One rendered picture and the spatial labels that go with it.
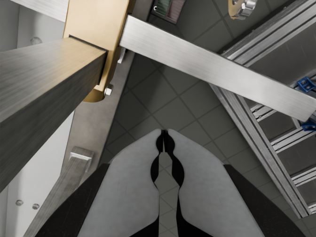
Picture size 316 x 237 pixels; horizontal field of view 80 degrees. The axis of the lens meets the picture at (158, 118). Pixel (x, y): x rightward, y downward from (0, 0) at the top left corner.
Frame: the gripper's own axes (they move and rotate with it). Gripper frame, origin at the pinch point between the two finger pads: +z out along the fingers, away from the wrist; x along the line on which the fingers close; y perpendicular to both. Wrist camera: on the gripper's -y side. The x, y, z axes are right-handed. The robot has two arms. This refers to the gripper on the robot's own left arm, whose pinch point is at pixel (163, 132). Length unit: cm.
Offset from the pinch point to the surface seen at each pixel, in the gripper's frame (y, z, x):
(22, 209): 50, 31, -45
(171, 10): -8.2, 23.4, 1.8
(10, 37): -3.4, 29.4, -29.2
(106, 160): 81, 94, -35
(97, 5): -7.9, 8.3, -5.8
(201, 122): 51, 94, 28
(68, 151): 19.6, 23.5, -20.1
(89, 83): -2.1, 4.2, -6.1
